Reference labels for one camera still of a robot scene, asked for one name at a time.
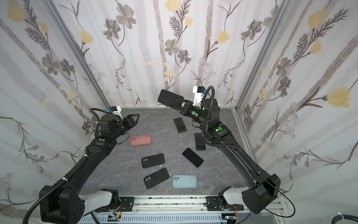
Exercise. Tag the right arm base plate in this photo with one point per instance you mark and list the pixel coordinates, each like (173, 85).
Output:
(217, 203)

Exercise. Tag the black phone case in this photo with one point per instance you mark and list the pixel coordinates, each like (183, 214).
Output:
(156, 178)
(153, 160)

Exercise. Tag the black phone picked up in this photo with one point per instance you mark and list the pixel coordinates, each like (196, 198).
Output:
(168, 98)

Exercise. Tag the small green circuit board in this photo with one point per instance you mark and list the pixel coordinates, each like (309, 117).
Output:
(113, 219)
(229, 218)

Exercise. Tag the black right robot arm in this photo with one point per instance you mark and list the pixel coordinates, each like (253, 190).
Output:
(263, 188)

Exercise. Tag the light blue phone case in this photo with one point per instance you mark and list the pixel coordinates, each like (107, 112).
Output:
(184, 181)

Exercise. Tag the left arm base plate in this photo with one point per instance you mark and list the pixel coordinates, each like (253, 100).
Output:
(123, 204)

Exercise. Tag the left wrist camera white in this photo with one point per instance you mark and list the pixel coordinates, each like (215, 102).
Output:
(116, 110)

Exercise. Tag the black phone centre tilted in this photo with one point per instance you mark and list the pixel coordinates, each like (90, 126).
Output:
(193, 157)

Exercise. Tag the black phone case lower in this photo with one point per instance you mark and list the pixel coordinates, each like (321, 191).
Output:
(156, 178)

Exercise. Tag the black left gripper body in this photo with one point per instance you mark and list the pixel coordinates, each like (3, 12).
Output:
(124, 126)

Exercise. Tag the white slotted cable duct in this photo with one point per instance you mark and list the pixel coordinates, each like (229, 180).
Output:
(163, 219)

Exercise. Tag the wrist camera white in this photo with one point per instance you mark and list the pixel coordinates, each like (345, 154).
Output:
(198, 92)
(116, 110)

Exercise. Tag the black phone case upper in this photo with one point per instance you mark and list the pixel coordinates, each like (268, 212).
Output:
(153, 160)

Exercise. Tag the small green circuit board left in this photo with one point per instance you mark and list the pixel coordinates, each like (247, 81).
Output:
(113, 219)

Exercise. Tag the black phone back centre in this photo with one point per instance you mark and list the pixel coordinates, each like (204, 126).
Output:
(179, 123)

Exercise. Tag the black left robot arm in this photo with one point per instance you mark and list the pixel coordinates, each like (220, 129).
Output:
(94, 154)

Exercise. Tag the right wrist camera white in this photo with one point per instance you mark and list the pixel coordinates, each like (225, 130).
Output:
(198, 92)

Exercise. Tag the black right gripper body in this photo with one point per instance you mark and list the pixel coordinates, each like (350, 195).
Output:
(183, 104)

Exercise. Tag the pink phone case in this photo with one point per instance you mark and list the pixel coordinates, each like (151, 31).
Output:
(140, 140)

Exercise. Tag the aluminium frame rail front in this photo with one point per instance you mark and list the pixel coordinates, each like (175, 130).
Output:
(167, 203)

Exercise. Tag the small green circuit board right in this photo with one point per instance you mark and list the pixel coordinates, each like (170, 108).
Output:
(229, 218)

